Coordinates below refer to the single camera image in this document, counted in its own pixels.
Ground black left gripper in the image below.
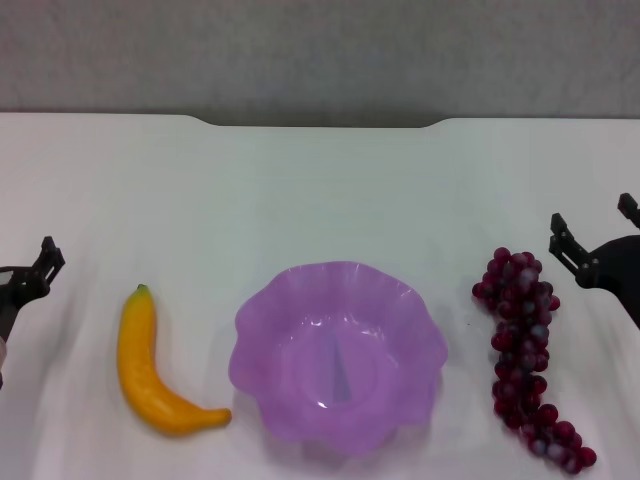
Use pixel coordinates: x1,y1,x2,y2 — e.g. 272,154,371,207
0,236,67,341

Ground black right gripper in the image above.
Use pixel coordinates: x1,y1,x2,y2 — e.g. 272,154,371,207
548,192,640,331

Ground dark red grape bunch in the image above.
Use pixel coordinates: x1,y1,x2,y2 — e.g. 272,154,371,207
471,246,599,475

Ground yellow banana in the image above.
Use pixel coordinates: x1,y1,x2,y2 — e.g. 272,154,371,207
116,283,233,437

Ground purple wavy plastic bowl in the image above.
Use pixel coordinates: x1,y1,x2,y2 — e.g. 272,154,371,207
227,259,450,459

